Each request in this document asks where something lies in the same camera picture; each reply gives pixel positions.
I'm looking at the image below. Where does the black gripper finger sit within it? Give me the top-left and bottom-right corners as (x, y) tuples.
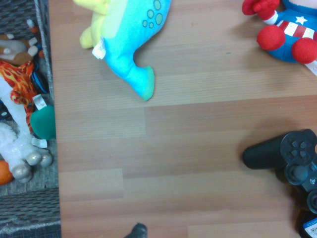
(123, 222), (148, 238)

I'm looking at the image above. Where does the grey woven basket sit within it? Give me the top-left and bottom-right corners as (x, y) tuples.
(0, 0), (62, 238)

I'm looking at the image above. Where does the green ball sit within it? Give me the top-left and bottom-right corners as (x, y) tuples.
(30, 105), (56, 140)

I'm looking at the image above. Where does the orange ball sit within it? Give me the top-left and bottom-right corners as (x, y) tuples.
(0, 160), (14, 185)

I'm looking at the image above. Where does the black game controller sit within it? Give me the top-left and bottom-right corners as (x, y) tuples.
(242, 128), (317, 238)

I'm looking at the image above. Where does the white unicorn plush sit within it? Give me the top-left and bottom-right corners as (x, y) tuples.
(0, 74), (53, 183)

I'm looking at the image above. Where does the orange flame pattern plush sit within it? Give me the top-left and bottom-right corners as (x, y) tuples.
(0, 60), (38, 132)

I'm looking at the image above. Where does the blue yellow fish plush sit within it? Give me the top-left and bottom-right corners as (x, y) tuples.
(72, 0), (172, 102)

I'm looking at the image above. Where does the brown white plush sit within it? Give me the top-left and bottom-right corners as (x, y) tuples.
(0, 19), (45, 65)

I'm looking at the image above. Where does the red blue superhero plush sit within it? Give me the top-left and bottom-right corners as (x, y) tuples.
(241, 0), (317, 77)

